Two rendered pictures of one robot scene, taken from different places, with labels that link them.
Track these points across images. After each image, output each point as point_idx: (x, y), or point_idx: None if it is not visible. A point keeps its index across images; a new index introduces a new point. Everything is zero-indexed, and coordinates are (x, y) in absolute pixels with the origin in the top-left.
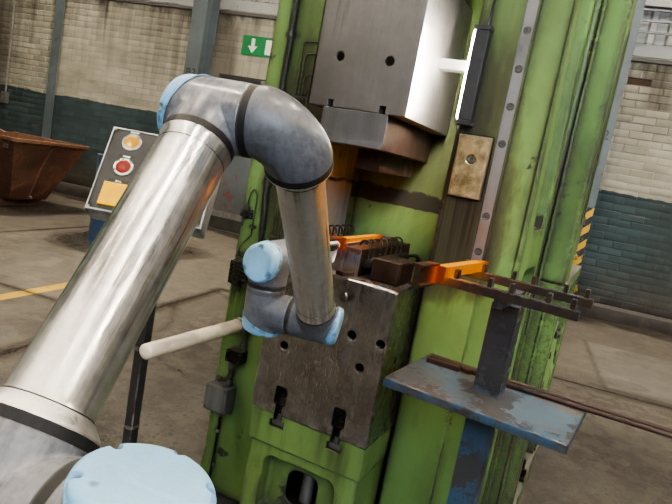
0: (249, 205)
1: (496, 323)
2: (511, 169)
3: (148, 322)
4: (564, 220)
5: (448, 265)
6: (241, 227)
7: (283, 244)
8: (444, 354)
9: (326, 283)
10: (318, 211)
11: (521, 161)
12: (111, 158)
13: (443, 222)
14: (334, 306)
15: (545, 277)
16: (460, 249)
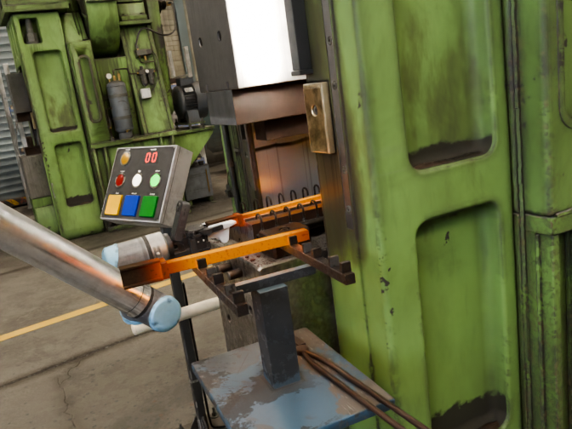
0: (231, 185)
1: (255, 309)
2: (348, 111)
3: (177, 297)
4: (531, 132)
5: (199, 254)
6: (232, 205)
7: (128, 244)
8: (354, 323)
9: (97, 287)
10: (9, 242)
11: (352, 100)
12: (114, 174)
13: (321, 181)
14: (145, 299)
15: (529, 208)
16: (337, 208)
